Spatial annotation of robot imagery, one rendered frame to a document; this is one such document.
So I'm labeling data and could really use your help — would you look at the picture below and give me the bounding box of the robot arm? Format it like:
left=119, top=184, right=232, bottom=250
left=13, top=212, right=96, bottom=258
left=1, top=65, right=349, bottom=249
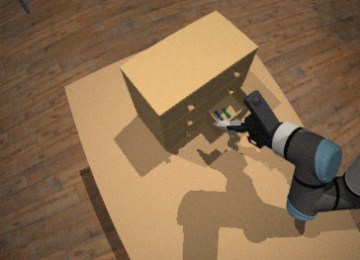
left=243, top=90, right=360, bottom=221

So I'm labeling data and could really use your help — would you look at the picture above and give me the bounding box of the tan wooden chest of drawers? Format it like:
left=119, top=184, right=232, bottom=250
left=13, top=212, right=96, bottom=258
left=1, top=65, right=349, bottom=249
left=120, top=11, right=258, bottom=151

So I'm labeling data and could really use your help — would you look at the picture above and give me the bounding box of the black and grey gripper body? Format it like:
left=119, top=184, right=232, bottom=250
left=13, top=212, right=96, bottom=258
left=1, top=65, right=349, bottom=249
left=244, top=114, right=282, bottom=149

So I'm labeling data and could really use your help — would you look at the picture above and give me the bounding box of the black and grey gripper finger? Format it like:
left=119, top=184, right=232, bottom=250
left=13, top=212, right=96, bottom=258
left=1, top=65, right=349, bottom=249
left=212, top=120, right=251, bottom=137

